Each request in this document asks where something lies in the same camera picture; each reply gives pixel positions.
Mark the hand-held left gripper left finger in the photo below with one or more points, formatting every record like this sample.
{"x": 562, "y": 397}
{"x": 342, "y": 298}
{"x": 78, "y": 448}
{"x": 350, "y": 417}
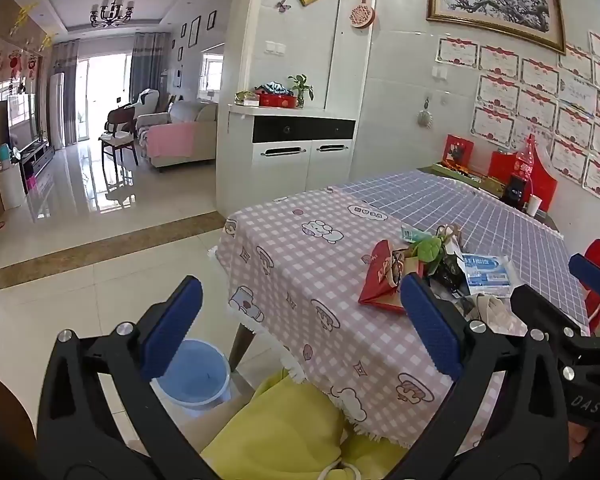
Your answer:
{"x": 172, "y": 330}

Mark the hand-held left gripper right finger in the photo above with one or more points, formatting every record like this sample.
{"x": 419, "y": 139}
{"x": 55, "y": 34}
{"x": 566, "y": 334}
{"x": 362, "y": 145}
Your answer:
{"x": 430, "y": 325}

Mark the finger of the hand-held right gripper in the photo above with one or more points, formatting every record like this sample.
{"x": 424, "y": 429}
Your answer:
{"x": 590, "y": 270}
{"x": 540, "y": 305}

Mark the white plastic bag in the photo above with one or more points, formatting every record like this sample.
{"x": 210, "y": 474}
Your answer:
{"x": 495, "y": 310}

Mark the black wrapper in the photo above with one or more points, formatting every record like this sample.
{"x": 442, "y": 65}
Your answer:
{"x": 447, "y": 272}

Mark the blue plastic bucket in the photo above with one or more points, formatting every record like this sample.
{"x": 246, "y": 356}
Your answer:
{"x": 200, "y": 380}

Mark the white blue plastic packet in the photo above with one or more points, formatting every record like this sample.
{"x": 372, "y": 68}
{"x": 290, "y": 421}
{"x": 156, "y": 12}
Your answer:
{"x": 485, "y": 270}

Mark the red printed paper bag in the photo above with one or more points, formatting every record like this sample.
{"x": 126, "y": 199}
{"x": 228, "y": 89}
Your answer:
{"x": 377, "y": 285}

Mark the teal packet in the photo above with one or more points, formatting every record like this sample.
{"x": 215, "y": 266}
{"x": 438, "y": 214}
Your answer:
{"x": 411, "y": 234}

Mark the person's right hand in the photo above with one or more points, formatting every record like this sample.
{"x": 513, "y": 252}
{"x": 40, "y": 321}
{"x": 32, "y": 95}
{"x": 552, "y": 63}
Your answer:
{"x": 578, "y": 440}

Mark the wooden table leg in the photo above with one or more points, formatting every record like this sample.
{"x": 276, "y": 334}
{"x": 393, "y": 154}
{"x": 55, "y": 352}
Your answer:
{"x": 241, "y": 347}

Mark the white paper cup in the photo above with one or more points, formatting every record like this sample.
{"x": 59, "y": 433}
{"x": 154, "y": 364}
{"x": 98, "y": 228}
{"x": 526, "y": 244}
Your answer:
{"x": 535, "y": 205}

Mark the red gift bag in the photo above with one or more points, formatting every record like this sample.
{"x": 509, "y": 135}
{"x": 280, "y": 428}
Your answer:
{"x": 545, "y": 182}

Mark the grey grid tablecloth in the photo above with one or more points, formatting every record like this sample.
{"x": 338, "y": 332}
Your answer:
{"x": 480, "y": 215}

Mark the olive box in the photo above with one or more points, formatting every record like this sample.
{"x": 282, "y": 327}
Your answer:
{"x": 492, "y": 185}

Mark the red label cola bottle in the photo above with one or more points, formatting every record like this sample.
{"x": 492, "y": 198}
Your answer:
{"x": 526, "y": 157}

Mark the pink checked cartoon tablecloth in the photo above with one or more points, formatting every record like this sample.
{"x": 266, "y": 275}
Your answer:
{"x": 300, "y": 270}

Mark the yellow-green cloth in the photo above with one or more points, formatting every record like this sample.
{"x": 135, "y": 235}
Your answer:
{"x": 280, "y": 430}

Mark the green flat box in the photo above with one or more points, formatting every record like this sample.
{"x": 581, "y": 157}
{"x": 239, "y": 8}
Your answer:
{"x": 455, "y": 170}

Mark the pink blanket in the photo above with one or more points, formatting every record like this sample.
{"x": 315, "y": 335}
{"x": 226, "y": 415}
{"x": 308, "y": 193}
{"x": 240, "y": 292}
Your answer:
{"x": 172, "y": 140}

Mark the white sideboard cabinet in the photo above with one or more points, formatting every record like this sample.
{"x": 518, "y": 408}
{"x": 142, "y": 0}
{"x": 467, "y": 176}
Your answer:
{"x": 285, "y": 170}

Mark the beige sofa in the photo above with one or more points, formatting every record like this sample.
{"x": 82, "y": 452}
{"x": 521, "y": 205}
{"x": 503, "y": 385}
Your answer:
{"x": 200, "y": 130}

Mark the dark wooden armchair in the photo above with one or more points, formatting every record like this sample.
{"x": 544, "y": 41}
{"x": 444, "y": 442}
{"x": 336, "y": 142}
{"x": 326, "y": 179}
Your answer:
{"x": 120, "y": 132}

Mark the white side cabinet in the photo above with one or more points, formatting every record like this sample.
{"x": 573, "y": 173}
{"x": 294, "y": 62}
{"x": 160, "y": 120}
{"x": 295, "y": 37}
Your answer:
{"x": 11, "y": 187}

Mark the dark television stand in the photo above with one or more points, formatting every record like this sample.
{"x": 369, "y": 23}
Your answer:
{"x": 37, "y": 157}

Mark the teal kettle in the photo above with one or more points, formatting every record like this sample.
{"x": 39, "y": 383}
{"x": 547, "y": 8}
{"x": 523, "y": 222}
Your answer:
{"x": 4, "y": 152}

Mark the white standing air conditioner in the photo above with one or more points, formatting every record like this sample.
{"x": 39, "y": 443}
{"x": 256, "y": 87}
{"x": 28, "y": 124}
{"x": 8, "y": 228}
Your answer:
{"x": 57, "y": 110}

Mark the red tray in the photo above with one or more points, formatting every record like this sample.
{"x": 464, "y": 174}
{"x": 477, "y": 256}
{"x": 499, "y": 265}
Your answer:
{"x": 277, "y": 101}

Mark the television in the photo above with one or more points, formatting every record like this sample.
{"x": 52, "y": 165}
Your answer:
{"x": 22, "y": 120}

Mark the window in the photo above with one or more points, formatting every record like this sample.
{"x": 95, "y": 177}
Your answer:
{"x": 213, "y": 72}

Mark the grey curtain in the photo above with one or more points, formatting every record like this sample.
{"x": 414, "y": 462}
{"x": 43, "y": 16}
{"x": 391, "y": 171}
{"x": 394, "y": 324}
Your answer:
{"x": 67, "y": 90}
{"x": 147, "y": 65}

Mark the dark patterned cloth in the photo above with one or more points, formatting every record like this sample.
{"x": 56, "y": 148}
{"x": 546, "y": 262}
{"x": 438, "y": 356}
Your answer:
{"x": 274, "y": 88}

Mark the green potted plant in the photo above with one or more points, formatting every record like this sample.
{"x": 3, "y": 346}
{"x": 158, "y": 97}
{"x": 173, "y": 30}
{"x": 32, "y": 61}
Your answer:
{"x": 300, "y": 91}

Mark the framed blossom painting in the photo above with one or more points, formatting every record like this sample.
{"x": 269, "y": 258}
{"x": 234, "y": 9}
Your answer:
{"x": 495, "y": 2}

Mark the red round hanging ornament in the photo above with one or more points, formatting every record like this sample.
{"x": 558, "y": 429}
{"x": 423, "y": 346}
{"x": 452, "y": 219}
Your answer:
{"x": 362, "y": 15}

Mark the black chandelier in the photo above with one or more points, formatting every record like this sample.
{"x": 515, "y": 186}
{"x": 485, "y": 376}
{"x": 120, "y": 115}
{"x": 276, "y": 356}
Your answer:
{"x": 111, "y": 12}

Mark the group of wall certificates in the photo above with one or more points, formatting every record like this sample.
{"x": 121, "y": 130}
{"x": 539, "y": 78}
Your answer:
{"x": 540, "y": 105}

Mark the grey hanging wall ornament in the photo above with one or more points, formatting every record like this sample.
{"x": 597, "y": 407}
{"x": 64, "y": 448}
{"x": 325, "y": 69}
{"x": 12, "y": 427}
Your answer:
{"x": 424, "y": 119}

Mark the white wall outlet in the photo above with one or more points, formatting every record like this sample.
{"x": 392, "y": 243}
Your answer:
{"x": 439, "y": 73}

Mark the white light switch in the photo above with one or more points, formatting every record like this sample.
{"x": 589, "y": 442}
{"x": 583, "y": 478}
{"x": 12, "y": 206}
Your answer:
{"x": 275, "y": 48}

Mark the black wall frame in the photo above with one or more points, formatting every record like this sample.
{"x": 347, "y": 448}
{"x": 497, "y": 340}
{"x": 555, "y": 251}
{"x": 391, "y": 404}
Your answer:
{"x": 195, "y": 31}
{"x": 211, "y": 20}

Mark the red paper wall decorations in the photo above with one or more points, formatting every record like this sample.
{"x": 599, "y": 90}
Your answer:
{"x": 12, "y": 62}

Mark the butterfly wall decoration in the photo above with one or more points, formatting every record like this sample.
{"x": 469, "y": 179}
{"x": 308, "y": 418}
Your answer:
{"x": 281, "y": 5}

